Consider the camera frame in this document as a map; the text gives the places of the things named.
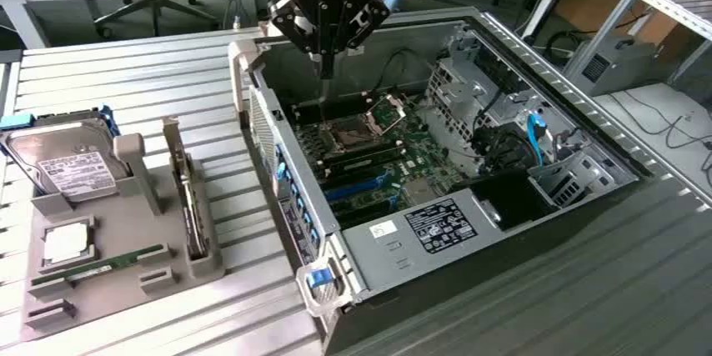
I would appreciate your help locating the grey power supply unit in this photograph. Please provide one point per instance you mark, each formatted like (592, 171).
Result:
(389, 256)

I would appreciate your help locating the blue case latch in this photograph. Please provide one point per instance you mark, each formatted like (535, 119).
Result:
(320, 279)

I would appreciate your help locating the silver CPU chip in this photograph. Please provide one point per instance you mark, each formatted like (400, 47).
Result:
(67, 243)

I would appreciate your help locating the aluminium frame rack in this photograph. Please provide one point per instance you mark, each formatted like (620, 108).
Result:
(684, 6)

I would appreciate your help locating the thin metal locking lever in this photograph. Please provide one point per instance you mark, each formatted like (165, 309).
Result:
(323, 112)

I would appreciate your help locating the green RAM stick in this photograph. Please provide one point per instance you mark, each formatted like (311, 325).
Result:
(95, 267)

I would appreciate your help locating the perforated metal drive cage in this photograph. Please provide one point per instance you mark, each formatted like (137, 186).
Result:
(456, 93)

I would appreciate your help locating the green motherboard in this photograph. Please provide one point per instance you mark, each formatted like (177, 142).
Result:
(417, 151)

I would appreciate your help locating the CPU socket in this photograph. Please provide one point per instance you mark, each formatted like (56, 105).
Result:
(351, 137)

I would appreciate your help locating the metal disk bay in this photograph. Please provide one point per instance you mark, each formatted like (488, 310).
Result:
(567, 189)

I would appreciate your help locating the grey open PC case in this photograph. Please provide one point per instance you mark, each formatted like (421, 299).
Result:
(264, 122)

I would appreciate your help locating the metal socket cover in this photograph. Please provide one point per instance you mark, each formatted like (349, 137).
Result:
(387, 116)

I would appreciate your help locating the dark RAM stick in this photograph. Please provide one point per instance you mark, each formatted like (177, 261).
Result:
(361, 163)

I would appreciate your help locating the grey computer tower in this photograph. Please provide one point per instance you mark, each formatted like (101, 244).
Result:
(623, 64)

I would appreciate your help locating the blue expansion slot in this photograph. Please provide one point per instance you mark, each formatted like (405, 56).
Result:
(356, 190)

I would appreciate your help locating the hard disk drive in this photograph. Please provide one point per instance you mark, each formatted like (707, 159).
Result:
(67, 156)

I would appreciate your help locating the grey parts rack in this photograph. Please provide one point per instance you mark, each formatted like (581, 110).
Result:
(111, 302)

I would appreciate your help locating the black graphics card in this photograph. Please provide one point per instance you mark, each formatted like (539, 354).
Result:
(189, 206)

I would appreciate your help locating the silver chipset heatsink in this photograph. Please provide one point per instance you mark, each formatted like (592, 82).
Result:
(423, 191)

